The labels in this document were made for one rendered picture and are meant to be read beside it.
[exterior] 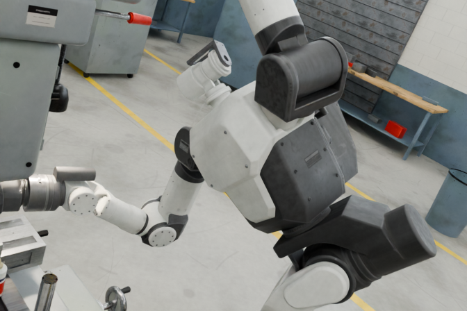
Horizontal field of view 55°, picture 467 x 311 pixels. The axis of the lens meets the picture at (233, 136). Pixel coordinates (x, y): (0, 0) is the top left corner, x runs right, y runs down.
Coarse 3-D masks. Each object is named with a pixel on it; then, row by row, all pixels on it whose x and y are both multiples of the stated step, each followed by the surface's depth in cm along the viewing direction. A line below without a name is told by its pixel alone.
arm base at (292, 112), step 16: (336, 48) 81; (272, 64) 76; (288, 64) 75; (256, 80) 82; (272, 80) 78; (288, 80) 75; (256, 96) 83; (272, 96) 79; (288, 96) 76; (304, 96) 82; (320, 96) 82; (336, 96) 84; (272, 112) 81; (288, 112) 78; (304, 112) 81
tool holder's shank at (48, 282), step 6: (42, 276) 70; (48, 276) 71; (54, 276) 71; (42, 282) 70; (48, 282) 70; (54, 282) 70; (42, 288) 70; (48, 288) 70; (54, 288) 71; (42, 294) 70; (48, 294) 70; (42, 300) 71; (48, 300) 71; (36, 306) 71; (42, 306) 71; (48, 306) 72
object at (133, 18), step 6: (96, 12) 86; (102, 12) 87; (108, 12) 88; (114, 12) 89; (132, 12) 92; (120, 18) 91; (126, 18) 91; (132, 18) 92; (138, 18) 93; (144, 18) 94; (150, 18) 96; (144, 24) 95
